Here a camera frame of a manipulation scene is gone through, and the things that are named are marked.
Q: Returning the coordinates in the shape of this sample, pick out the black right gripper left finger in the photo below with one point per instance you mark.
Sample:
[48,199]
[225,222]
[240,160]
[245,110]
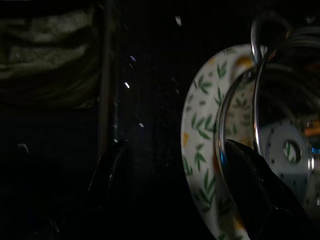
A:
[107,180]

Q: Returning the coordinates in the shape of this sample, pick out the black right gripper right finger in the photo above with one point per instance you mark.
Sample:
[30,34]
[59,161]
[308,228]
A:
[255,195]

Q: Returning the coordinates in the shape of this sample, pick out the steel perforated steamer basket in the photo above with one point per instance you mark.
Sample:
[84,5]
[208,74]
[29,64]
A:
[275,155]

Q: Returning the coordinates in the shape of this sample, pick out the leaf print plate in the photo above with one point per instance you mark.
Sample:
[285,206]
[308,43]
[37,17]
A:
[200,112]

